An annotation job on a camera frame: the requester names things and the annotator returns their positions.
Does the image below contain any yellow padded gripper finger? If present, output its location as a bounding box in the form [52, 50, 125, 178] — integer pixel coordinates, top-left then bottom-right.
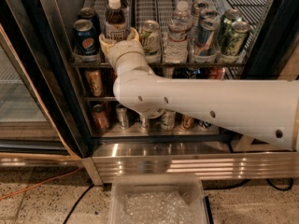
[127, 27, 140, 42]
[99, 34, 113, 56]

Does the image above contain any brown iced tea bottle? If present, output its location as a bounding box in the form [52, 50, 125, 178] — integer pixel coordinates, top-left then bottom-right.
[105, 0, 127, 42]

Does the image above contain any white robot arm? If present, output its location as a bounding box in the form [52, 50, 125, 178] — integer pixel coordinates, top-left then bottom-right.
[99, 29, 299, 149]

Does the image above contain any tan can middle shelf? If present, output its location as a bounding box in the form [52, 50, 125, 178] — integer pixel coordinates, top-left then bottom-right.
[85, 69, 104, 97]

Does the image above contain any tan can shelf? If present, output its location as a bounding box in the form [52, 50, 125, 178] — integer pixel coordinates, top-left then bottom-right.
[180, 115, 194, 130]
[85, 69, 104, 97]

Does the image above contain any clear water bottle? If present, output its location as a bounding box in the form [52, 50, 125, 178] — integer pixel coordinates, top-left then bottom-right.
[164, 1, 192, 63]

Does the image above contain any silver can middle shelf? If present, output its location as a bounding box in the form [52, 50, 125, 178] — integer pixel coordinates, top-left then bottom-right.
[163, 67, 174, 78]

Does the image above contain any silver can shelf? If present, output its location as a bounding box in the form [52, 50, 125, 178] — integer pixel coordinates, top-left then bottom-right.
[116, 104, 129, 130]
[163, 67, 174, 78]

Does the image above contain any stainless fridge cabinet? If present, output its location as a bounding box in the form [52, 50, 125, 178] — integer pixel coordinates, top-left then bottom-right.
[0, 0, 299, 187]

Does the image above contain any blue can middle shelf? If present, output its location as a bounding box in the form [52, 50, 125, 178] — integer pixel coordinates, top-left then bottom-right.
[174, 68, 200, 79]

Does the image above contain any silver can bottom shelf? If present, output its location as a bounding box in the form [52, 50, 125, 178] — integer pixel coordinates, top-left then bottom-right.
[116, 104, 129, 130]

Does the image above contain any orange can bottom shelf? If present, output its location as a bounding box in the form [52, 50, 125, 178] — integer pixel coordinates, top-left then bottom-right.
[92, 105, 110, 131]

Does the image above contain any red can middle shelf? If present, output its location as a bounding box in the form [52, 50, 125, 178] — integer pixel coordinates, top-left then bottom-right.
[207, 67, 226, 79]

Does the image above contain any grey can bottom shelf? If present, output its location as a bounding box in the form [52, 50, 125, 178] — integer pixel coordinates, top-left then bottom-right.
[161, 110, 176, 131]

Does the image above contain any tan can bottom shelf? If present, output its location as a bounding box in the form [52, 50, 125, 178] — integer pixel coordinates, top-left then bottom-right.
[180, 115, 194, 130]

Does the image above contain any glass fridge door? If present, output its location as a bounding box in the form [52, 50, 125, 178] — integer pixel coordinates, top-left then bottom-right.
[0, 25, 81, 167]

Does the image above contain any green white 7up can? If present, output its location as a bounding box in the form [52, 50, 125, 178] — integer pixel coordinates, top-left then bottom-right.
[139, 20, 161, 63]

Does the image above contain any front blue Pepsi can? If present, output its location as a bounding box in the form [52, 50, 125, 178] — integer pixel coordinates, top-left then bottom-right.
[73, 19, 98, 62]

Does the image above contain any rear dark Pepsi can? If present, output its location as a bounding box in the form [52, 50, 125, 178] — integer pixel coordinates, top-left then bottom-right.
[78, 7, 101, 35]

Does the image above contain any rear silver can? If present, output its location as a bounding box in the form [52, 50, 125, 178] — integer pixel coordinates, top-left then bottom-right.
[192, 1, 208, 26]

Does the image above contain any front blue silver can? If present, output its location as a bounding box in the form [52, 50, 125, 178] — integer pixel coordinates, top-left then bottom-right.
[191, 18, 219, 62]

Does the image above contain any blue silver can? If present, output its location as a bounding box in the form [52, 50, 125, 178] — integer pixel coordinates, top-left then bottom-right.
[199, 8, 219, 22]
[191, 18, 219, 62]

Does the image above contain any middle blue silver can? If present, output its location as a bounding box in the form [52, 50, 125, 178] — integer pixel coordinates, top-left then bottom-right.
[199, 8, 219, 22]

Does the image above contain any front green can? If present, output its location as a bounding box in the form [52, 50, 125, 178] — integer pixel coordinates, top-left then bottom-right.
[219, 21, 250, 63]

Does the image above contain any rear green can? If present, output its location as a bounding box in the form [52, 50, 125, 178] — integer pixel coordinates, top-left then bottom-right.
[218, 8, 242, 46]

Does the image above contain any blue white can bottom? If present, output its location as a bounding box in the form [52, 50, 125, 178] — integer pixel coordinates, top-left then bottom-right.
[198, 120, 212, 130]

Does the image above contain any clear plastic bin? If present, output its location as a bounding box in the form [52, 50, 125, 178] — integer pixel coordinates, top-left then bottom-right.
[107, 174, 210, 224]

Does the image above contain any black cable left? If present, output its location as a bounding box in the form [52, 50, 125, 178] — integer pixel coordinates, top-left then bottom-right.
[62, 184, 95, 224]

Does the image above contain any black cable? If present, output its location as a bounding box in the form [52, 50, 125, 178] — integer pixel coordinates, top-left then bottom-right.
[203, 177, 294, 192]
[62, 184, 95, 224]

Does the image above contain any orange cable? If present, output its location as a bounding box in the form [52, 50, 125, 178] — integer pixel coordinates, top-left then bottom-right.
[0, 166, 84, 202]

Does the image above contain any black cable right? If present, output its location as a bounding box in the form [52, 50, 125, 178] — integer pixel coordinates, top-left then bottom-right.
[203, 177, 294, 192]

